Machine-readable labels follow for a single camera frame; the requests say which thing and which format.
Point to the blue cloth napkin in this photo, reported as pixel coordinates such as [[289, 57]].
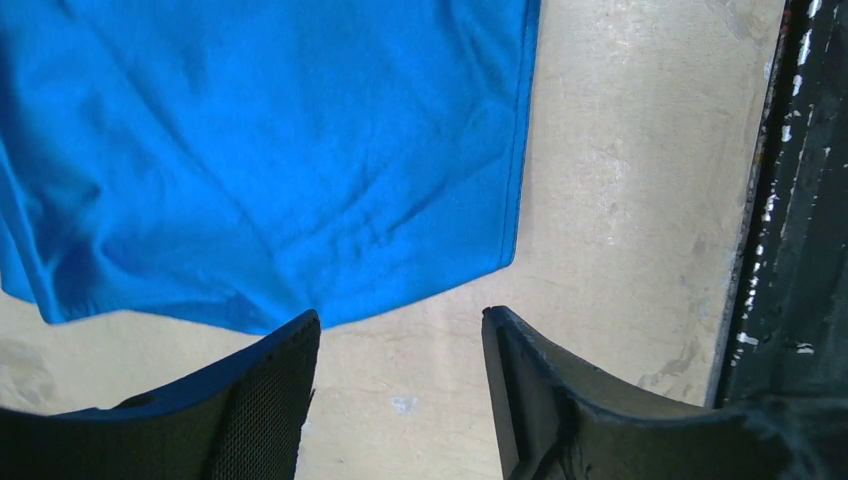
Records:
[[236, 163]]

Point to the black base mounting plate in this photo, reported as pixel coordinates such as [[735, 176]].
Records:
[[785, 322]]

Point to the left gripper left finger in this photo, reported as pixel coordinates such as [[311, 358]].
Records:
[[240, 417]]

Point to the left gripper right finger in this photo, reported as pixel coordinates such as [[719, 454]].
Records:
[[558, 416]]

